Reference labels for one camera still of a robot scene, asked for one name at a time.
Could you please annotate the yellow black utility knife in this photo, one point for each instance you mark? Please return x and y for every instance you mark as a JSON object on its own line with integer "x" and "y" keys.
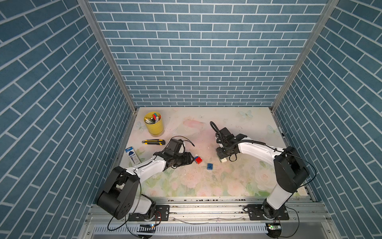
{"x": 154, "y": 142}

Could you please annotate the blue white small box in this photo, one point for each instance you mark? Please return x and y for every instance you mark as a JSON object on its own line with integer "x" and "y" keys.
{"x": 132, "y": 156}

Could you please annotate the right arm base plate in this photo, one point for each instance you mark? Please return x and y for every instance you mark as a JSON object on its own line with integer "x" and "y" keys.
{"x": 260, "y": 212}

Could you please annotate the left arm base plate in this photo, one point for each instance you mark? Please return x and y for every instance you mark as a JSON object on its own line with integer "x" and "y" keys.
{"x": 156, "y": 214}

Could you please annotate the yellow pen cup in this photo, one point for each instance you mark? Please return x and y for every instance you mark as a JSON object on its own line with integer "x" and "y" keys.
{"x": 154, "y": 123}

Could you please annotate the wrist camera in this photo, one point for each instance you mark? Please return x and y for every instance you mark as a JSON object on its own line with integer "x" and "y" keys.
{"x": 224, "y": 136}
{"x": 175, "y": 146}

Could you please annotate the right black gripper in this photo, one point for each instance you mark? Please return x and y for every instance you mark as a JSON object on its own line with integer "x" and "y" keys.
{"x": 220, "y": 154}

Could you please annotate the aluminium mounting rail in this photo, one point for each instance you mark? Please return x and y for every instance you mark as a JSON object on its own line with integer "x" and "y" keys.
{"x": 301, "y": 218}

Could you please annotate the floral table mat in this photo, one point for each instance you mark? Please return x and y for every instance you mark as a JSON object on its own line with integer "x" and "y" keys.
{"x": 244, "y": 176}

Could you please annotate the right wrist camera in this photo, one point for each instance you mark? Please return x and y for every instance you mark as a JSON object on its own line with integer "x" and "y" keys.
{"x": 224, "y": 136}

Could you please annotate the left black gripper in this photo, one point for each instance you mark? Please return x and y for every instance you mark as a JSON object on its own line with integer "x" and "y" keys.
{"x": 187, "y": 160}

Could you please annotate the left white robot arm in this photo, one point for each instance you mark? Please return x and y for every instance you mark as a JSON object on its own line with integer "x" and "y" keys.
{"x": 119, "y": 196}

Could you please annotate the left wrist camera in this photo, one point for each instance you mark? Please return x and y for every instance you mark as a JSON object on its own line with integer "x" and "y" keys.
{"x": 175, "y": 146}

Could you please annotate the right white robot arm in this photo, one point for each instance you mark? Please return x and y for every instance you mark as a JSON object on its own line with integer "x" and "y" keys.
{"x": 290, "y": 169}

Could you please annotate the red lego brick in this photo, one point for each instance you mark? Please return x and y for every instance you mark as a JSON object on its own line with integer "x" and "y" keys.
{"x": 198, "y": 160}

